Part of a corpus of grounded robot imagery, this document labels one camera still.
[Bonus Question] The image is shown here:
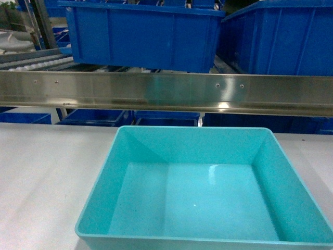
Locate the teal plastic bin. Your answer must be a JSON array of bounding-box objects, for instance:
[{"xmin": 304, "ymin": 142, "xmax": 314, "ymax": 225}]
[{"xmin": 75, "ymin": 126, "xmax": 332, "ymax": 249}]

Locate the blue bin lower middle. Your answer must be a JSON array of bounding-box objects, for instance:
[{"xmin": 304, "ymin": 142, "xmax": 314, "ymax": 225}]
[{"xmin": 134, "ymin": 111, "xmax": 200, "ymax": 127}]

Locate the blue bin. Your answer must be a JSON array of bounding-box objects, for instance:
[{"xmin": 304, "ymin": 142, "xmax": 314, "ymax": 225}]
[
  {"xmin": 216, "ymin": 1, "xmax": 332, "ymax": 76},
  {"xmin": 57, "ymin": 109, "xmax": 133, "ymax": 127},
  {"xmin": 58, "ymin": 1, "xmax": 225, "ymax": 73},
  {"xmin": 134, "ymin": 111, "xmax": 200, "ymax": 127}
]

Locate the blue bin lower left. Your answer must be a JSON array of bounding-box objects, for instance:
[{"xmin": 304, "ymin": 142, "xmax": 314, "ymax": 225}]
[{"xmin": 57, "ymin": 109, "xmax": 133, "ymax": 127}]

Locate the blue bin upper left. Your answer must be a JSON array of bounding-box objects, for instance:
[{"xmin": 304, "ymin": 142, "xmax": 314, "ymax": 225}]
[{"xmin": 58, "ymin": 1, "xmax": 225, "ymax": 73}]

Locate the roller conveyor track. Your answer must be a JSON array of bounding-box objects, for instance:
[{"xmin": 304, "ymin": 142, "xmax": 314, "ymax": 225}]
[{"xmin": 1, "ymin": 48, "xmax": 74, "ymax": 72}]

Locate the blue bin upper right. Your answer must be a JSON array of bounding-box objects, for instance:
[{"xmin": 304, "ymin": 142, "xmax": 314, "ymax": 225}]
[{"xmin": 216, "ymin": 1, "xmax": 332, "ymax": 76}]

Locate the steel shelf front rail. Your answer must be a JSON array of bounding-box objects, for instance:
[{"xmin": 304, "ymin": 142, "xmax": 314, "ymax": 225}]
[{"xmin": 1, "ymin": 71, "xmax": 332, "ymax": 117}]

